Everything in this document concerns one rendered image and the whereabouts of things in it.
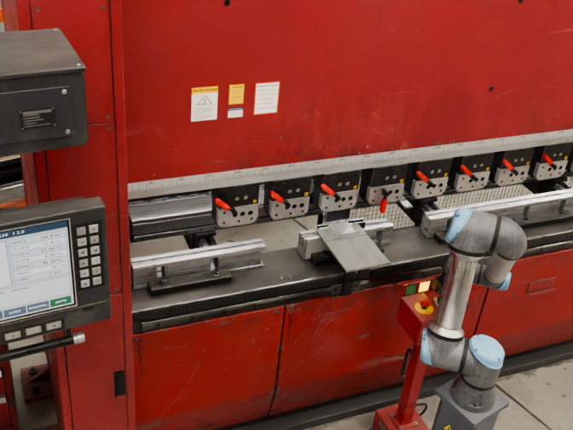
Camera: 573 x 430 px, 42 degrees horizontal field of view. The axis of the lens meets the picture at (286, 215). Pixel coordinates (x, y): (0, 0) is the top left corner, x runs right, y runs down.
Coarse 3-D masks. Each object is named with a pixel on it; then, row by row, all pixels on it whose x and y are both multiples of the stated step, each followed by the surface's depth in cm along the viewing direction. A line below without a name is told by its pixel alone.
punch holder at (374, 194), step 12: (372, 168) 275; (384, 168) 276; (396, 168) 279; (372, 180) 277; (384, 180) 279; (396, 180) 282; (360, 192) 287; (372, 192) 280; (396, 192) 285; (372, 204) 283
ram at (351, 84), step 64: (128, 0) 206; (192, 0) 213; (256, 0) 221; (320, 0) 229; (384, 0) 237; (448, 0) 246; (512, 0) 257; (128, 64) 216; (192, 64) 224; (256, 64) 232; (320, 64) 241; (384, 64) 251; (448, 64) 261; (512, 64) 272; (128, 128) 227; (192, 128) 236; (256, 128) 245; (320, 128) 255; (384, 128) 266; (448, 128) 277; (512, 128) 290; (128, 192) 240
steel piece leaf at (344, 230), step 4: (332, 224) 287; (336, 224) 287; (340, 224) 287; (344, 224) 288; (348, 224) 288; (332, 228) 285; (336, 228) 285; (340, 228) 285; (344, 228) 286; (348, 228) 286; (352, 228) 286; (336, 232) 283; (340, 232) 283; (344, 232) 283; (348, 232) 283; (352, 232) 284; (356, 232) 281; (340, 236) 279; (344, 236) 279; (348, 236) 280; (352, 236) 281
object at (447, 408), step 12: (444, 384) 252; (444, 396) 247; (444, 408) 249; (456, 408) 243; (492, 408) 244; (504, 408) 247; (444, 420) 251; (456, 420) 246; (468, 420) 240; (480, 420) 240; (492, 420) 248
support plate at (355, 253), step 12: (360, 228) 287; (324, 240) 278; (336, 240) 279; (348, 240) 279; (360, 240) 280; (336, 252) 272; (348, 252) 273; (360, 252) 273; (372, 252) 274; (348, 264) 266; (360, 264) 267; (372, 264) 267; (384, 264) 269
